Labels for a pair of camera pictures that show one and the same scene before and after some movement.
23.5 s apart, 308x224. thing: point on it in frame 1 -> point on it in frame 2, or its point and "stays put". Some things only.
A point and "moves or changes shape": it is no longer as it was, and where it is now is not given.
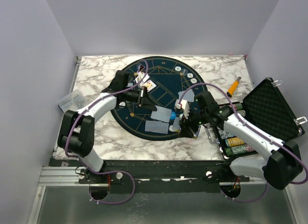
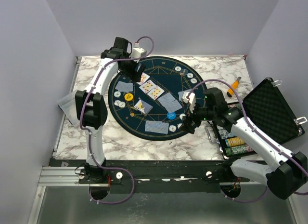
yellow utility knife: x=233 y=86 stays put
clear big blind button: x=184 y=71 stays put
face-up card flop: x=149 y=85 moves or changes shape
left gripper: x=144 y=100 -> x=134 y=75
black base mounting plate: x=155 y=176 stays put
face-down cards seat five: x=156 y=126 stays put
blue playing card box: x=197 y=132 -> x=143 y=107
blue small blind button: x=173 y=115 stays put
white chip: x=178 y=68 stays put
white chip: x=194 y=80 stays put
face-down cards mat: x=161 y=113 -> x=170 y=103
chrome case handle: x=211 y=134 stays put
